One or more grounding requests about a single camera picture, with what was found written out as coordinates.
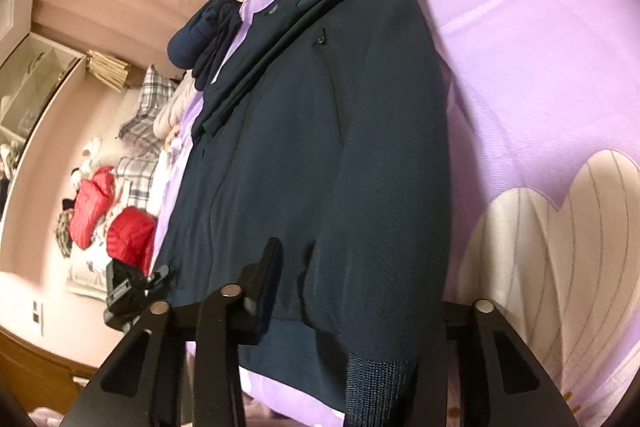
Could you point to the wooden bedside cabinet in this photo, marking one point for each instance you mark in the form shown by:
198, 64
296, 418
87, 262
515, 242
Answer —
40, 367

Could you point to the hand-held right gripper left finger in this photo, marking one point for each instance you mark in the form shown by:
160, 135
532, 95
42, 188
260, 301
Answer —
265, 287

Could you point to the red down jacket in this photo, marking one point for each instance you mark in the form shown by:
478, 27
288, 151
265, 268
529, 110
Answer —
131, 237
92, 207

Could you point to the beige quilt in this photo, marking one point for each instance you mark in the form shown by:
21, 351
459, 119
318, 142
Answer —
172, 112

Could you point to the navy zip jacket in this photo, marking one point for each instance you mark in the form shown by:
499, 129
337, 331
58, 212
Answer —
300, 157

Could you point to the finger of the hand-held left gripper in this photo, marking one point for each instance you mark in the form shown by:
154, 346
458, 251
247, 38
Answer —
159, 279

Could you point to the person's pink fleece clothing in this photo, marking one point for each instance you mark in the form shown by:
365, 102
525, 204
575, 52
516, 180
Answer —
47, 419

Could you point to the hanging paper bundle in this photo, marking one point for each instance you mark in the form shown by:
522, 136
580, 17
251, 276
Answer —
107, 71

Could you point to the white wall socket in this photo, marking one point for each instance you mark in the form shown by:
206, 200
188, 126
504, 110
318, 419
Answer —
38, 318

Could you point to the purple floral bed sheet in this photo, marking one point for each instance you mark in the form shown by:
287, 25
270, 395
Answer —
525, 57

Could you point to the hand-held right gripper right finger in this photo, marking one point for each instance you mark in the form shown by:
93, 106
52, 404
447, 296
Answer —
480, 332

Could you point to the white wall shelf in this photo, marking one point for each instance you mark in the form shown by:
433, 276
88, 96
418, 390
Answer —
35, 87

